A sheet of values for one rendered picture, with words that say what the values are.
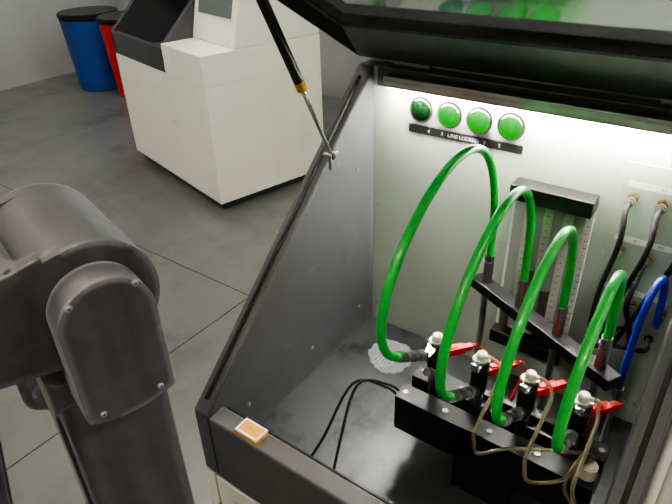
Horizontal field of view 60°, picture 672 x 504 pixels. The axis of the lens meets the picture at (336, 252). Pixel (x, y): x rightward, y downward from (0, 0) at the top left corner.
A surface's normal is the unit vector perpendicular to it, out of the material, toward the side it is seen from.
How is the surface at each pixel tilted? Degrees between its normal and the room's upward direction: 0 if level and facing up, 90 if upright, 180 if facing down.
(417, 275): 90
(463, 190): 90
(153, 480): 90
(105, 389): 90
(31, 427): 0
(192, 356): 0
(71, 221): 12
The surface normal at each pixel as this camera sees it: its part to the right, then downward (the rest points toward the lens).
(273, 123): 0.64, 0.39
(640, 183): -0.59, 0.44
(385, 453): -0.03, -0.85
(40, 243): -0.29, -0.69
